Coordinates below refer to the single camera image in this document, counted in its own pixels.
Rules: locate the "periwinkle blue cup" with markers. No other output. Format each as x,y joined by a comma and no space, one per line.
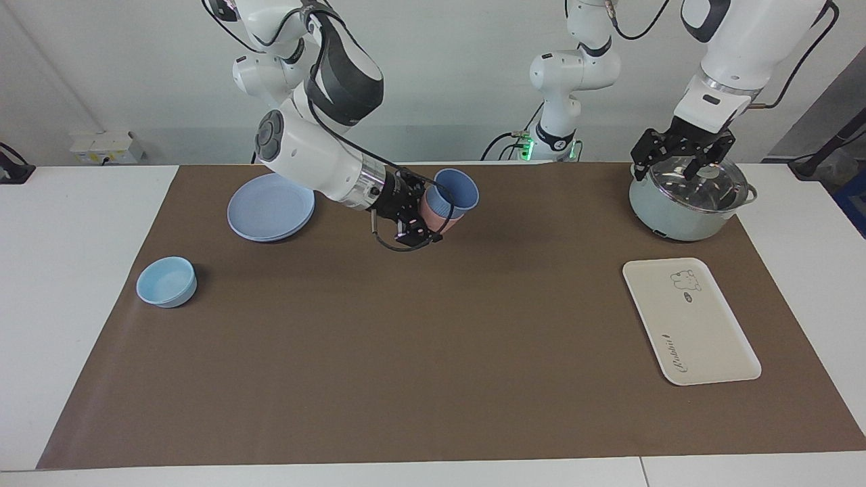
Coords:
457,193

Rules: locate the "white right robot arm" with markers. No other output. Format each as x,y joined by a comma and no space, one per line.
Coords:
304,145

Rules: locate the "glass pot lid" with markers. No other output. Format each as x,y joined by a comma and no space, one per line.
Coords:
703,189

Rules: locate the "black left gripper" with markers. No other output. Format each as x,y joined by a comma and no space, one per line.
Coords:
690,132

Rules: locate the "periwinkle blue plate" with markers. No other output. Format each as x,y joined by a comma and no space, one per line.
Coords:
270,213

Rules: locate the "pink cup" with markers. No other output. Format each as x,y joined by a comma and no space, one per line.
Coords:
433,215

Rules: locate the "brown paper table mat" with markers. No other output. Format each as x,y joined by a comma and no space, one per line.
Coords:
433,338

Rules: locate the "white power strip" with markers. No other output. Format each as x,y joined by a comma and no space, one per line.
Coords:
105,147

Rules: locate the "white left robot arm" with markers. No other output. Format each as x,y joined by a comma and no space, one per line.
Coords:
731,54

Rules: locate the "pale green cooking pot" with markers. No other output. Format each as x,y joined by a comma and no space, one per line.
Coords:
670,216

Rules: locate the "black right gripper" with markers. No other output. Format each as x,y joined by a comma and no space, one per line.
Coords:
394,196

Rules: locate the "cream rabbit print tray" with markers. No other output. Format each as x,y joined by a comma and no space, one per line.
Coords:
690,325

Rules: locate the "light blue bowl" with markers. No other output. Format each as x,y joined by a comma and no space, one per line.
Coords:
166,284

